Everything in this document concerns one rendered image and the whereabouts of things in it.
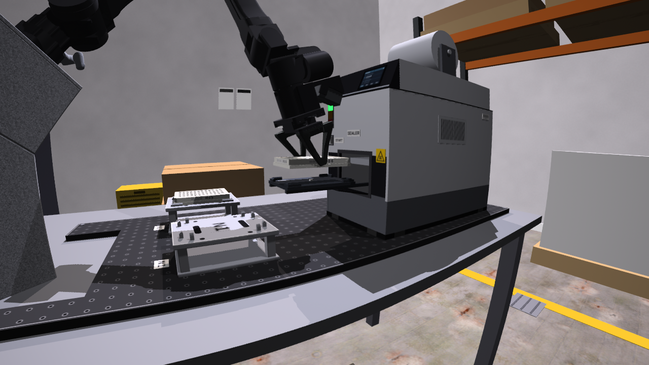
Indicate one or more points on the white foil roll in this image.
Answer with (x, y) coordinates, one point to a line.
(424, 50)

